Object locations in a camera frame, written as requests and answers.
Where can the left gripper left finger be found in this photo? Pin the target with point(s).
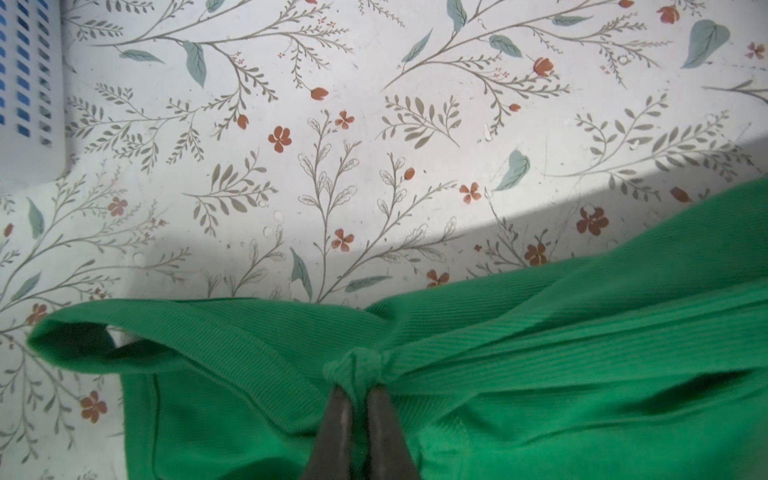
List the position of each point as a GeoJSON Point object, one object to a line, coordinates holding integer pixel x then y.
{"type": "Point", "coordinates": [331, 455]}

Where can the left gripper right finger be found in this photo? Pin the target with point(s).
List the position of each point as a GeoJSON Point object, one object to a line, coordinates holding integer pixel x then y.
{"type": "Point", "coordinates": [389, 457]}

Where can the green tank top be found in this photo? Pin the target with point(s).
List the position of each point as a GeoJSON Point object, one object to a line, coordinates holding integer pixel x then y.
{"type": "Point", "coordinates": [646, 362]}

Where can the white plastic basket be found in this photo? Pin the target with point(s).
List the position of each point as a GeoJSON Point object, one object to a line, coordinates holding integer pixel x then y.
{"type": "Point", "coordinates": [33, 146]}

